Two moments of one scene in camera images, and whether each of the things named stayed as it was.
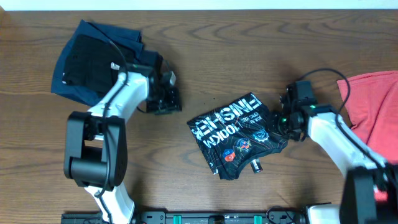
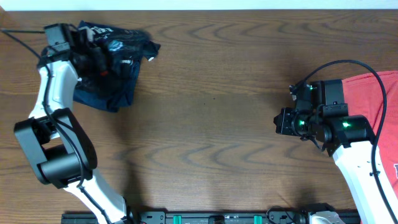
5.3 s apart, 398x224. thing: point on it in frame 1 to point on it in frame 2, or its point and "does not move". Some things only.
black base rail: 196,217 does not move
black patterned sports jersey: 238,135 to 125,47
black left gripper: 168,104 to 91,51
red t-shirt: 372,102 does not move
